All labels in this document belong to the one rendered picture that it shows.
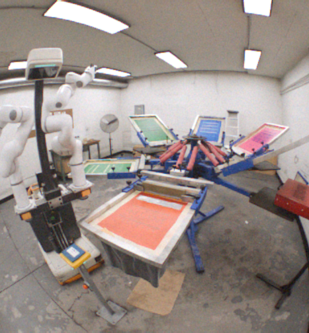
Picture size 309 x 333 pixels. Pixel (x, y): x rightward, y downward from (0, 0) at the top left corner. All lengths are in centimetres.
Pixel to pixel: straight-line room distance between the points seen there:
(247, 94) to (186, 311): 512
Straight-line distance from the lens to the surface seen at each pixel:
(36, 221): 173
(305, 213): 125
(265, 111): 522
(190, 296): 176
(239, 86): 522
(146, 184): 128
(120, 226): 100
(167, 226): 98
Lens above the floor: 158
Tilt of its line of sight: 19 degrees down
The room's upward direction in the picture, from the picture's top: 1 degrees counter-clockwise
